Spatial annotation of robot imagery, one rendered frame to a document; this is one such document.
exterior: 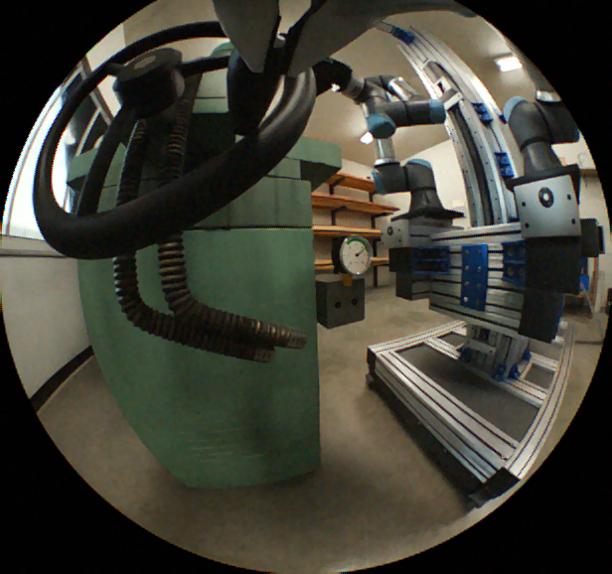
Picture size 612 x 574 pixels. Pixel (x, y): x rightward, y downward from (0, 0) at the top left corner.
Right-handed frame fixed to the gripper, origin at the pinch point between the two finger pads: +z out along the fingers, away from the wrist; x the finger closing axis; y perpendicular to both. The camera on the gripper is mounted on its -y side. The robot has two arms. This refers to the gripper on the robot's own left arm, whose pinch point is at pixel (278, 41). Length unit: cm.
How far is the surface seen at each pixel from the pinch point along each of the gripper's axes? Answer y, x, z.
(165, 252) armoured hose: -1.3, -7.0, 13.0
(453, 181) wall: -136, 330, 46
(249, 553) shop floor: 62, -23, 35
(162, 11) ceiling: -193, -81, -74
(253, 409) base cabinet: 17.3, -4.1, 38.4
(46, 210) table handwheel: -1.7, -15.8, 5.7
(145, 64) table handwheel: -9.4, -8.5, -0.3
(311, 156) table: -22.4, 13.6, 15.5
